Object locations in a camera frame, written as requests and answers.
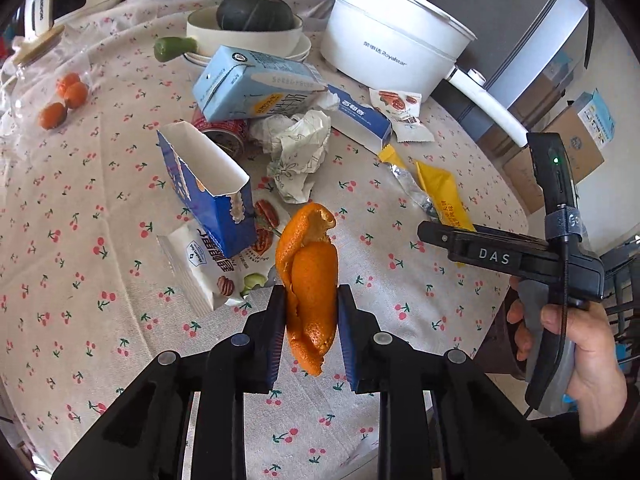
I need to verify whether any person's right hand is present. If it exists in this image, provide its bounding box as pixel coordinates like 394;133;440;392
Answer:
506;287;630;440

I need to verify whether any brown cardboard box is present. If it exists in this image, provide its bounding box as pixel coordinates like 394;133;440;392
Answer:
542;105;606;183
501;147;551;213

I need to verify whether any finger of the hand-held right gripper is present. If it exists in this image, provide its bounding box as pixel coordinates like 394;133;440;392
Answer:
417;220;479;257

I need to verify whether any crumpled printed paper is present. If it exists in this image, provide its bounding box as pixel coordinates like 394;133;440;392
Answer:
248;109;332;204

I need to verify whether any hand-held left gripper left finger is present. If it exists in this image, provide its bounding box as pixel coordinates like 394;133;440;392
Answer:
50;286;288;480

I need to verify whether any orange peel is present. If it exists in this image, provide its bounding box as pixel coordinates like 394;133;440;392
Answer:
275;202;340;377

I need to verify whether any blue white carton box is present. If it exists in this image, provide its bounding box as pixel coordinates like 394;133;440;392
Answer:
570;89;617;148

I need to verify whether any white electric cooking pot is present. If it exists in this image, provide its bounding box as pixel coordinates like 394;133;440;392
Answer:
320;0;531;148

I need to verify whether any yellow silver wrapper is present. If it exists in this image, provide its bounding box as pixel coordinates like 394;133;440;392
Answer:
377;145;441;223

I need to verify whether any silver grey refrigerator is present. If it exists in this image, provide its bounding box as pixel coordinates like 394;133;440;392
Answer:
350;0;598;148

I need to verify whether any open blue snack box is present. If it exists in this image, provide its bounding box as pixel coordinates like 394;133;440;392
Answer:
156;121;258;259

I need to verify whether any small white nut snack packet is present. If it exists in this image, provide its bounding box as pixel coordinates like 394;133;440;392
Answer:
369;87;435;142

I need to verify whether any person's right forearm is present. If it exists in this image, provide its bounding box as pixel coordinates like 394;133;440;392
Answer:
530;412;640;480

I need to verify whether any small orange fruit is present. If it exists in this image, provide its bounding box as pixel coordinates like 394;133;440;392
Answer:
64;82;91;109
38;102;68;130
56;72;82;97

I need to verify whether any red drink can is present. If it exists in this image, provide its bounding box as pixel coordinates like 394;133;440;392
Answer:
191;110;247;157

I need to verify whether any large white nut snack packet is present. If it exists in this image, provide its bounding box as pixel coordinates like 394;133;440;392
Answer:
156;199;292;318

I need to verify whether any white pan with green handle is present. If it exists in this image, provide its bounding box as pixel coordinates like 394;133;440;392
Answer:
153;7;305;63

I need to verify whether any white plate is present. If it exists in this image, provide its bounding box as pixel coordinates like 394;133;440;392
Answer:
182;32;312;63
182;50;312;67

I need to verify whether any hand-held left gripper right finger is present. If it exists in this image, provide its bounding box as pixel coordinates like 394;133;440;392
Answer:
337;284;576;480

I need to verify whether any yellow packet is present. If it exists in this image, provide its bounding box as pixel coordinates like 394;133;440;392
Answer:
415;160;477;233

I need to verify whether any glass jar with oranges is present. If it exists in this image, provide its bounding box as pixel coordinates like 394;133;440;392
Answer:
0;60;101;136

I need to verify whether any large light blue milk carton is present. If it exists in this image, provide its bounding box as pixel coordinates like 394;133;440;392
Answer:
192;45;328;123

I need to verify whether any dark green pumpkin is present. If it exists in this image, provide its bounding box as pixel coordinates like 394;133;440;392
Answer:
216;0;297;33

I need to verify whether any small blue white carton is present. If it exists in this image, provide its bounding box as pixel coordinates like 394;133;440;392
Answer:
326;84;394;155

